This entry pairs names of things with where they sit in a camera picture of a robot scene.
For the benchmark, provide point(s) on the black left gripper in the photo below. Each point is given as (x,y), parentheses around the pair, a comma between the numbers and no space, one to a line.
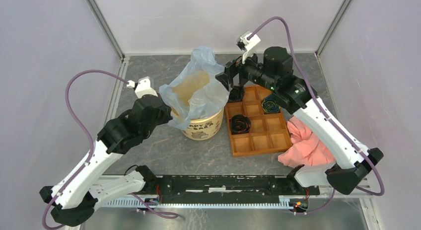
(167,115)

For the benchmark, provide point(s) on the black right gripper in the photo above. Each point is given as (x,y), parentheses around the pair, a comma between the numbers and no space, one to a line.
(234,67)

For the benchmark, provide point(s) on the light blue plastic trash bag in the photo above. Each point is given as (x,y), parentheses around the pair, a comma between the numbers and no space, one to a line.
(195,93)

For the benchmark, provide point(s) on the yellow capybara trash bin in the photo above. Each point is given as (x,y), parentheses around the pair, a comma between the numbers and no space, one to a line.
(198,129)

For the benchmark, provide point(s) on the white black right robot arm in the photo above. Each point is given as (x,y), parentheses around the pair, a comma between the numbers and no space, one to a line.
(353,160)

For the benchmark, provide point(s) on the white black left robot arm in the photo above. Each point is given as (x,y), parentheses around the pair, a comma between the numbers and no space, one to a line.
(75,199)

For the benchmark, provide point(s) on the orange compartment tray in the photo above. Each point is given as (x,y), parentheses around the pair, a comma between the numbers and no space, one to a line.
(268,133)

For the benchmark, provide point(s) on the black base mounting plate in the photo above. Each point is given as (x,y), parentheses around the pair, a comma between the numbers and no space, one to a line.
(218,198)

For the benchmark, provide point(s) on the pink cloth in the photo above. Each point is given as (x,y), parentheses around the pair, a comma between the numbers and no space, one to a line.
(306,149)

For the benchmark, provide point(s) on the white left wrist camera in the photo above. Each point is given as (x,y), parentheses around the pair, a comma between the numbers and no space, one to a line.
(143,87)

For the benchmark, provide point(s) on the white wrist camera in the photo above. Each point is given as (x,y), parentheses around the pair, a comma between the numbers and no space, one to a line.
(143,87)
(248,43)

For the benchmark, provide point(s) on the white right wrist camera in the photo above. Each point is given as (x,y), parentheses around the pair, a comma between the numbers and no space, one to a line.
(248,43)

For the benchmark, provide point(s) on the aluminium frame rail front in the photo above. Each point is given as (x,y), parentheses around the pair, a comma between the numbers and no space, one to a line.
(269,184)

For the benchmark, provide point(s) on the white slotted cable duct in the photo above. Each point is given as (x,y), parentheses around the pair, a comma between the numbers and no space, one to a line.
(132,202)

